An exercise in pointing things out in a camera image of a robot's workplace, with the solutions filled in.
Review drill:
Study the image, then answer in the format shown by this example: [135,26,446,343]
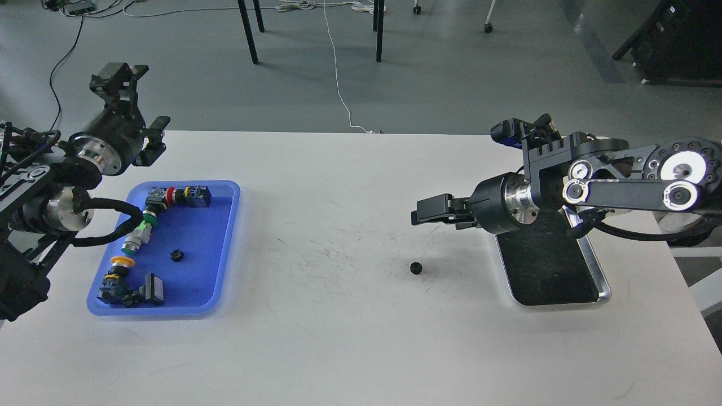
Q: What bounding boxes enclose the silver metal tray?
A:
[496,208,611,308]

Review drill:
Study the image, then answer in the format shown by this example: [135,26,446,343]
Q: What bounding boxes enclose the black table leg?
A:
[372,0,386,63]
[237,0,265,66]

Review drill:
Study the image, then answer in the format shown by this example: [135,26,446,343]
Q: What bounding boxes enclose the small black gear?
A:
[169,249,184,262]
[408,262,423,275]

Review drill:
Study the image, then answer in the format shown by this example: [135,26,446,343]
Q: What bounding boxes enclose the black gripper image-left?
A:
[69,63,171,176]

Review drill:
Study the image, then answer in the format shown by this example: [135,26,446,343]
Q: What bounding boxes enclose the white cable on floor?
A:
[275,0,388,135]

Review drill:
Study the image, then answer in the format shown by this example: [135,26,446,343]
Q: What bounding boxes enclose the blue plastic tray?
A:
[87,180,241,319]

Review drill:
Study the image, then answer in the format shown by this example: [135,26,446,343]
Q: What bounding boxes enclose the black table leg right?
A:
[372,0,386,63]

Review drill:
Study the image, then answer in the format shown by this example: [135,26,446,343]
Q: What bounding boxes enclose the yellow push button switch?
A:
[97,256,135,307]

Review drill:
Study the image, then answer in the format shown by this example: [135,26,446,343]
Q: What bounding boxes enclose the green push button switch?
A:
[120,210,158,256]

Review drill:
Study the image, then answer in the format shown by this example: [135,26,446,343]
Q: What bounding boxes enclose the black table leg left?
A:
[237,0,265,66]

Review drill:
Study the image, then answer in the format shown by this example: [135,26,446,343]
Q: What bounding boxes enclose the red emergency push button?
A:
[144,185,212,213]

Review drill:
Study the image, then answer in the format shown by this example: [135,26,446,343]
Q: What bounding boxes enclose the black cable on floor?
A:
[42,0,136,131]

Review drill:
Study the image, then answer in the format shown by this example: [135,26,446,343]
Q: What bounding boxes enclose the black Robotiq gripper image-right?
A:
[411,173,534,235]

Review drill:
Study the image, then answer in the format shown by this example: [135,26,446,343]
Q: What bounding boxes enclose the black square push button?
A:
[122,273,165,307]

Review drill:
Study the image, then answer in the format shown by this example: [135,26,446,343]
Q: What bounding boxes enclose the black equipment case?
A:
[611,1,721,87]

